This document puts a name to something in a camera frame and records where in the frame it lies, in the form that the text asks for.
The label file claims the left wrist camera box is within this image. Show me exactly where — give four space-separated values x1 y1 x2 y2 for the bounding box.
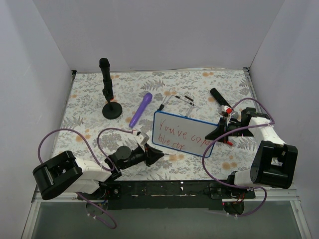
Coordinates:
133 130 149 151

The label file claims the blue framed whiteboard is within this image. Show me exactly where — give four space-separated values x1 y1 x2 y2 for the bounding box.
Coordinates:
152 111 217 156

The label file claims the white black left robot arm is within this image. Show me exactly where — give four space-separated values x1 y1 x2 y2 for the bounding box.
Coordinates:
32 144 164 200

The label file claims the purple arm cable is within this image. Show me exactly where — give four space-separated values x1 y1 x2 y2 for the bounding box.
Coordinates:
37 127 137 230
201 97 276 217

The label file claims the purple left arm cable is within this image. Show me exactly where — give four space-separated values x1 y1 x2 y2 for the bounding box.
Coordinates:
37 127 137 230

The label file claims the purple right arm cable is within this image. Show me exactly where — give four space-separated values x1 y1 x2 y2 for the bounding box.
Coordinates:
201 97 276 217

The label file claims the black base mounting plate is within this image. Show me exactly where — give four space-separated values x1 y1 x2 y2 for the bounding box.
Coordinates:
81 180 255 210

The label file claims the black round microphone stand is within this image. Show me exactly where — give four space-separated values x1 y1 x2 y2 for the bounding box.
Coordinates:
102 99 123 120

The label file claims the aluminium front rail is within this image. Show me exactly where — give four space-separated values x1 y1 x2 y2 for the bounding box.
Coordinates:
32 180 300 202

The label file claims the black wire whiteboard stand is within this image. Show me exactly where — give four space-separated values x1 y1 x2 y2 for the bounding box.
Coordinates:
157 89 195 118

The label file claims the black microphone on stand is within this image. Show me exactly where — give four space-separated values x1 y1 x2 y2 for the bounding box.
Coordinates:
99 58 114 100

